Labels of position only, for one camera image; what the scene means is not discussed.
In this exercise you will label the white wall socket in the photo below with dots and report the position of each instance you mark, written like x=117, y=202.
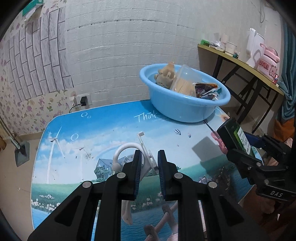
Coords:
x=90, y=99

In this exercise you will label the small green box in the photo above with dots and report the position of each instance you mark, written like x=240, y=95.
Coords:
x=204, y=42

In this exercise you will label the blue plastic basin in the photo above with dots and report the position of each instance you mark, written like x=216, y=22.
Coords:
x=180, y=106

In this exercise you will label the dark printed snack packet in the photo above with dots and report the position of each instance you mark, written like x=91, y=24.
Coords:
x=205, y=90

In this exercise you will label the beige plush toy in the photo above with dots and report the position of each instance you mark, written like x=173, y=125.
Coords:
x=165, y=76

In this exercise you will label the white plastic hanger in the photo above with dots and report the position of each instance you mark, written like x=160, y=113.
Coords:
x=120, y=153

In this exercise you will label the clear toothpick box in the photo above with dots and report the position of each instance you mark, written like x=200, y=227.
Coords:
x=185, y=84

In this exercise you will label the white kettle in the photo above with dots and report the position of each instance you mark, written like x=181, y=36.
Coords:
x=254, y=46

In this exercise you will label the pink bear bottle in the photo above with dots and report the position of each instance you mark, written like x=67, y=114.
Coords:
x=268, y=64

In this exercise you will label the green white box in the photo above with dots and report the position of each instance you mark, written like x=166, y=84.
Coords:
x=32, y=8

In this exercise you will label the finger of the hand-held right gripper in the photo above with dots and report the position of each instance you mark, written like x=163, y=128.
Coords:
x=254, y=140
x=272, y=180

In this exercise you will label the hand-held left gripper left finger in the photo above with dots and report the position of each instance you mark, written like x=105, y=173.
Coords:
x=138, y=173

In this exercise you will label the black charger plug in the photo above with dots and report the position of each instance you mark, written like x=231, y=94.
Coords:
x=83, y=101

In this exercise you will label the teal curtain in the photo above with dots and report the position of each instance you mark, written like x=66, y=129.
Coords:
x=288, y=76

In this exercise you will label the black green packet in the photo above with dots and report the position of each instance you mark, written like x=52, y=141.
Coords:
x=231, y=134

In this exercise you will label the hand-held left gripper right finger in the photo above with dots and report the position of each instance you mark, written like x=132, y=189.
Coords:
x=161, y=176

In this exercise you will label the wooden side table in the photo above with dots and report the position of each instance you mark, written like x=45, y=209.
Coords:
x=240, y=63

